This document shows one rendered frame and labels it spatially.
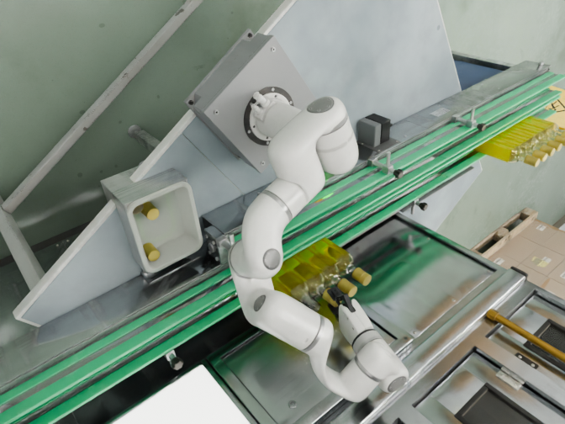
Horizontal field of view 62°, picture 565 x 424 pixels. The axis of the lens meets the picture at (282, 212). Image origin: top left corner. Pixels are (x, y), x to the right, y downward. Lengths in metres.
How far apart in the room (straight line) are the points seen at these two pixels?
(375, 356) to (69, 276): 0.77
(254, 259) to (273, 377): 0.49
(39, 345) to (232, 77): 0.80
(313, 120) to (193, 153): 0.45
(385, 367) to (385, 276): 0.59
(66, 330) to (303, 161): 0.74
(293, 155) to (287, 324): 0.33
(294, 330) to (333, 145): 0.38
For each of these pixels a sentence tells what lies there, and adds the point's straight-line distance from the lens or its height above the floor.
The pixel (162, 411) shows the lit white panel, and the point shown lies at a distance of 1.30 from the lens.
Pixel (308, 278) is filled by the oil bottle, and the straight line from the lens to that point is 1.32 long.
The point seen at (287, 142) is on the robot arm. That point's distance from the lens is 0.92.
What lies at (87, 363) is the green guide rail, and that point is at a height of 0.93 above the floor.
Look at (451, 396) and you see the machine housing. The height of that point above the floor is 1.48.
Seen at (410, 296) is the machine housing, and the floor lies 1.19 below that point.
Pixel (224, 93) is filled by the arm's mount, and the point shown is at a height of 0.85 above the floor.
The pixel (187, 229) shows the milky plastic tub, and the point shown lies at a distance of 1.33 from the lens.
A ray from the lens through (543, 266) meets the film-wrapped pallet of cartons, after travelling 5.32.
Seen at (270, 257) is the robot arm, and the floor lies 1.24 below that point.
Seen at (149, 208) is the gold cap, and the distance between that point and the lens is 1.23.
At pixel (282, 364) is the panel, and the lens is 1.32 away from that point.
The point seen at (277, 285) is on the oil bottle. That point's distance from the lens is 1.33.
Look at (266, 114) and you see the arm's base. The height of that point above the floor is 0.91.
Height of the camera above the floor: 1.80
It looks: 41 degrees down
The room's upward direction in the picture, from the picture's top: 124 degrees clockwise
